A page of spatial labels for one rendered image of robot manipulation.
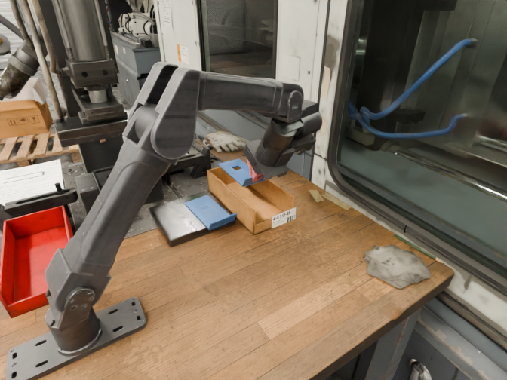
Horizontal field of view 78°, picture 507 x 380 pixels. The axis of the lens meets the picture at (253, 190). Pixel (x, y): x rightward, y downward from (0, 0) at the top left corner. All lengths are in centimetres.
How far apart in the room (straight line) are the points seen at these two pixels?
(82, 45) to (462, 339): 106
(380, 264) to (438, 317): 28
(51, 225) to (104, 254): 41
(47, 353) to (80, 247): 20
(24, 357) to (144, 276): 22
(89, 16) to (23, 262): 53
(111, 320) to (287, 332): 30
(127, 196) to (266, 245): 37
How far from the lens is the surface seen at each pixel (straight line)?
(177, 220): 79
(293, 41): 114
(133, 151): 47
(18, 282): 79
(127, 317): 62
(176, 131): 45
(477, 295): 82
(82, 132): 81
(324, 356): 57
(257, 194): 90
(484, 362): 93
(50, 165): 128
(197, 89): 45
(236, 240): 74
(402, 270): 71
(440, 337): 93
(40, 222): 90
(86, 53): 79
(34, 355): 64
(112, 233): 50
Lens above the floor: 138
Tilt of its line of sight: 31 degrees down
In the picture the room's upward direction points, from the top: straight up
